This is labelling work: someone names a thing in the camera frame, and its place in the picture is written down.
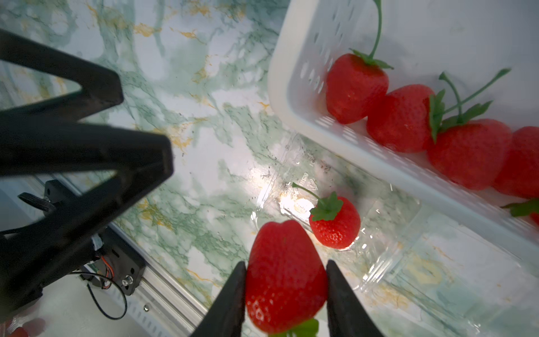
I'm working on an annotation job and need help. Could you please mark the red strawberry cluster centre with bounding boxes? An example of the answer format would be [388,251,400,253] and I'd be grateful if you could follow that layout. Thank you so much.
[427,68,512,190]

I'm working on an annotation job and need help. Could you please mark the white perforated plastic basket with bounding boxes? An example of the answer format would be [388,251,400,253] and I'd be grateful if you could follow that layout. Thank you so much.
[268,1,538,265]

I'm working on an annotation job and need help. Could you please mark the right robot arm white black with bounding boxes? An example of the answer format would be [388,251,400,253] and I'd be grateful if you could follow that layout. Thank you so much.
[1,31,173,320]

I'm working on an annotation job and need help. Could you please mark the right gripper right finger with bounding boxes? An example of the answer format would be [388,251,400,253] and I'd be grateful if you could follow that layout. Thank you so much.
[326,260,384,337]

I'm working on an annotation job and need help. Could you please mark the red strawberry top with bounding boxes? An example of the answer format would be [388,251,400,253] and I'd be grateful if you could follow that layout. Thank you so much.
[366,84,434,153]

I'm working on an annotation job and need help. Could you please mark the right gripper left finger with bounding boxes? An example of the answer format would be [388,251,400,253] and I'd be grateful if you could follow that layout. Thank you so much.
[190,261,246,337]

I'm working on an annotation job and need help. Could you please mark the aluminium front frame rail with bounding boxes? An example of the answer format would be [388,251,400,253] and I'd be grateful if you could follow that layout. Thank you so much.
[105,225,208,336]

